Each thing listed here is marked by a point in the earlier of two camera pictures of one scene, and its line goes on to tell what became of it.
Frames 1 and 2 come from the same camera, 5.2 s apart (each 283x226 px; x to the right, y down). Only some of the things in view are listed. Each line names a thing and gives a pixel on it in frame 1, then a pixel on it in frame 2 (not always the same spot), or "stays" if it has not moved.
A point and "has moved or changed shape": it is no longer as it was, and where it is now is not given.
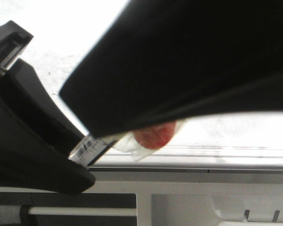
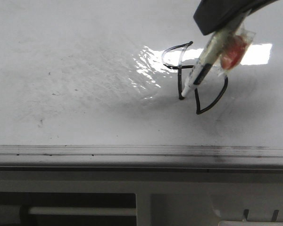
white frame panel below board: x=195 y=198 stays
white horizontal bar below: x=81 y=211 stays
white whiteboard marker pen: x=139 y=144 has moved or changed shape
